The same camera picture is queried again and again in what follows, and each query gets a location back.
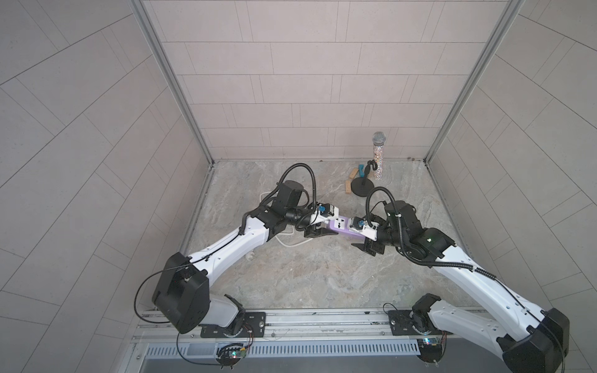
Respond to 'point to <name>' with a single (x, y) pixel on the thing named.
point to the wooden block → (348, 183)
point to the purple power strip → (341, 224)
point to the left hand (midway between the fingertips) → (337, 221)
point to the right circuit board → (431, 349)
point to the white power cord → (285, 234)
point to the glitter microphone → (378, 139)
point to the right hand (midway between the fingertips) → (356, 230)
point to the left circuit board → (229, 354)
